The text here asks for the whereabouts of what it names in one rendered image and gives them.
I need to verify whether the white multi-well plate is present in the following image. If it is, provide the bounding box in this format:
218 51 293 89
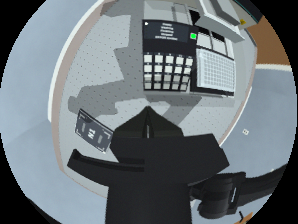
196 48 236 92

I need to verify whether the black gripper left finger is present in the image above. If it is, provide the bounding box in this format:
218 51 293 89
112 106 148 138

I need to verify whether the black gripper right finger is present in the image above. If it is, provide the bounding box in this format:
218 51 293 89
148 106 184 138

